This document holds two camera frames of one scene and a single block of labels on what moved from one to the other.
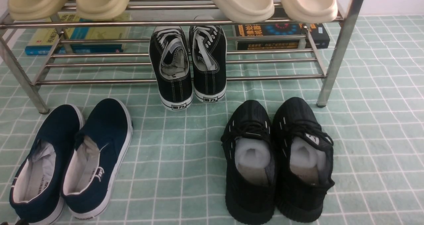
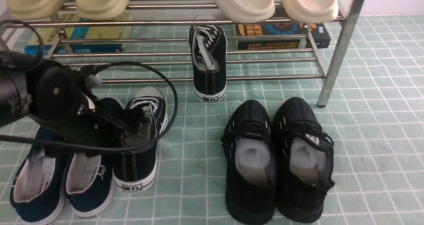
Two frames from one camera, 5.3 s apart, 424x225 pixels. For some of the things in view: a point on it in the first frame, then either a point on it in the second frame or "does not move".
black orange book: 274,29 does not move
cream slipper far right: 308,4 does not move
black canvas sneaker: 208,52 does not move
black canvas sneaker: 170,55 -> 134,160
